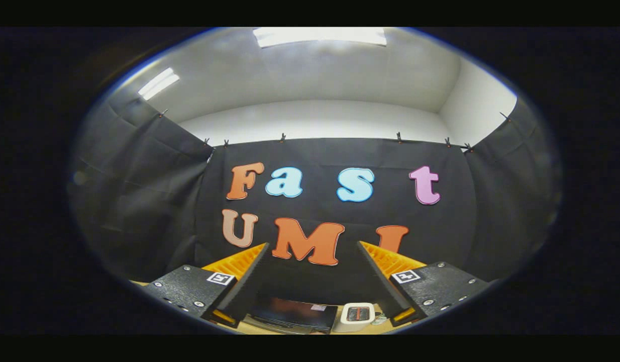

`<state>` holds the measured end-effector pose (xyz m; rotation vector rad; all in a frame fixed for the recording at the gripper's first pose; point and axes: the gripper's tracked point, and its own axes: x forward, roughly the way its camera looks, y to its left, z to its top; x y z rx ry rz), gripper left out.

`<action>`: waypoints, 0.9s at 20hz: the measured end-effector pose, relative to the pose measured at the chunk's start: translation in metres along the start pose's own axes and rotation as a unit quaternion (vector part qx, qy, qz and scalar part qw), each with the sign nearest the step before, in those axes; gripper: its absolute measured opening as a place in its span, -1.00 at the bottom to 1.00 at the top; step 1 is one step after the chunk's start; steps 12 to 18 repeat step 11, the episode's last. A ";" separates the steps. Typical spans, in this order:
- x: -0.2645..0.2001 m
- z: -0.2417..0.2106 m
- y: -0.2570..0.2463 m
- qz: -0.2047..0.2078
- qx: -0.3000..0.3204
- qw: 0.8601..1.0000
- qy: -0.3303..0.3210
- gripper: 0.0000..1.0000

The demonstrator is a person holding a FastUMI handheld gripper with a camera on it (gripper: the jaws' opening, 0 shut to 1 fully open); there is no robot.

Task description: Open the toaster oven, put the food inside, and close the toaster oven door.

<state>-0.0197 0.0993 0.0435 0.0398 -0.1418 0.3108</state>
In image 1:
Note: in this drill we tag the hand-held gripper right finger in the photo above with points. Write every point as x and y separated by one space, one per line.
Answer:
383 286

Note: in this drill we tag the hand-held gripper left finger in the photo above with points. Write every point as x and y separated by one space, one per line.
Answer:
247 289

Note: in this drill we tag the black toaster oven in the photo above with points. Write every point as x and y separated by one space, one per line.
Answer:
292 314

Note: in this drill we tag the white square dish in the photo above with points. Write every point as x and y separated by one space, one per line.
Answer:
346 324

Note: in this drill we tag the black backdrop cloth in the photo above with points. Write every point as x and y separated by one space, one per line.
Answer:
491 201

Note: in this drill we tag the row of black cloth clips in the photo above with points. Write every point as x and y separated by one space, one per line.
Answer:
399 137

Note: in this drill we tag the long ceiling strip light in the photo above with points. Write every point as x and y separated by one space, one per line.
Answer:
158 83

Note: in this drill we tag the rectangular ceiling light panel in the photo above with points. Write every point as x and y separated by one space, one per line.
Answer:
320 36

